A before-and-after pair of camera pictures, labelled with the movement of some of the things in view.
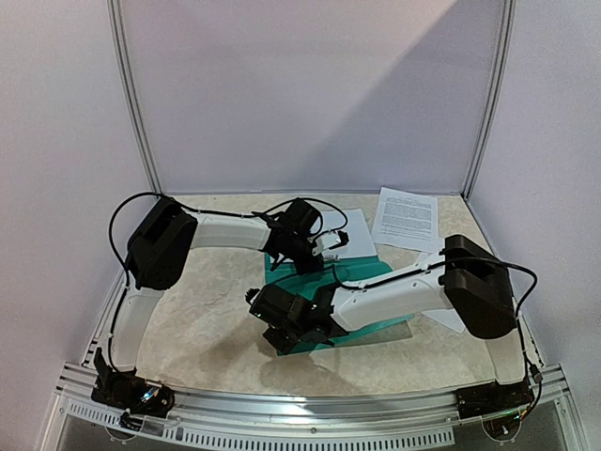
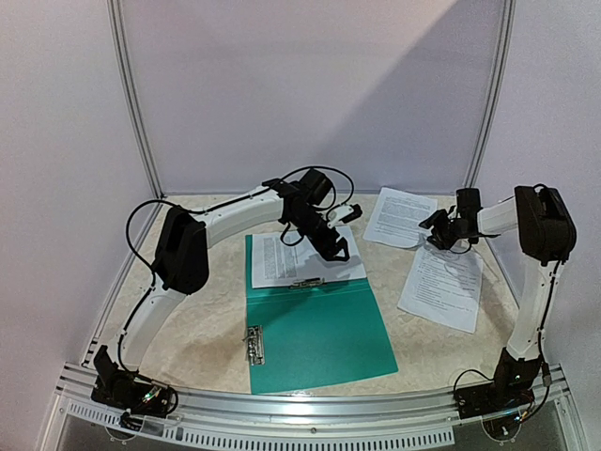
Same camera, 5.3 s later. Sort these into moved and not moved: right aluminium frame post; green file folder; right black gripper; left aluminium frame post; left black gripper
Moved: right black gripper; green file folder; left black gripper
Not moved: right aluminium frame post; left aluminium frame post
